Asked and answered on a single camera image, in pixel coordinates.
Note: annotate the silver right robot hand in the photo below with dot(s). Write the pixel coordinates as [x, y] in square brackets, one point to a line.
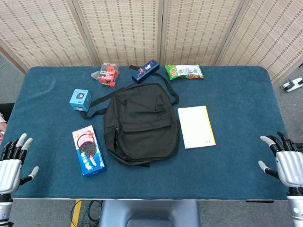
[290, 168]

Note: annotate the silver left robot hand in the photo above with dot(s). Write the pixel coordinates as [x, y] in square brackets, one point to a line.
[10, 170]

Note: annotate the white and yellow notebook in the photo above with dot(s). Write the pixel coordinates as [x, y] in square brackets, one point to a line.
[196, 127]

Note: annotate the black backpack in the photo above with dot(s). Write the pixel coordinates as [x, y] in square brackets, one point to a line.
[142, 123]

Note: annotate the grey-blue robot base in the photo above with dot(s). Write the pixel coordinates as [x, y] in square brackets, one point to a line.
[149, 210]

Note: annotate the black table control panel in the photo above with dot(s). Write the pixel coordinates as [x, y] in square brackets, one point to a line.
[259, 201]

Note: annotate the blue table cloth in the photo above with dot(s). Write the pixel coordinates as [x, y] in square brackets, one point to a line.
[236, 142]

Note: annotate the black chair seat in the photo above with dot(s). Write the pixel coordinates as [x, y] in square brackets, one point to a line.
[6, 108]

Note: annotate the blue oreo cookie box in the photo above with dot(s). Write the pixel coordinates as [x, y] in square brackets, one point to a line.
[88, 151]

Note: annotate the white power strip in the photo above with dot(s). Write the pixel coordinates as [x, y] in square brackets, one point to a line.
[292, 84]

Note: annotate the light blue cube box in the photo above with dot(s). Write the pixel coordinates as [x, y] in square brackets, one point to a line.
[80, 99]

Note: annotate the red snack packet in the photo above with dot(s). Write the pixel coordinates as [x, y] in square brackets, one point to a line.
[109, 74]

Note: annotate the green snack bag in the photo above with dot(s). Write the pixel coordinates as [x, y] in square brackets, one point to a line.
[184, 72]

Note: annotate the dark blue long box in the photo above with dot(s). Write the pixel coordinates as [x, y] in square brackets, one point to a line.
[145, 71]

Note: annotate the woven folding screen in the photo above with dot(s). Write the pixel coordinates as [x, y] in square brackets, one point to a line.
[127, 30]

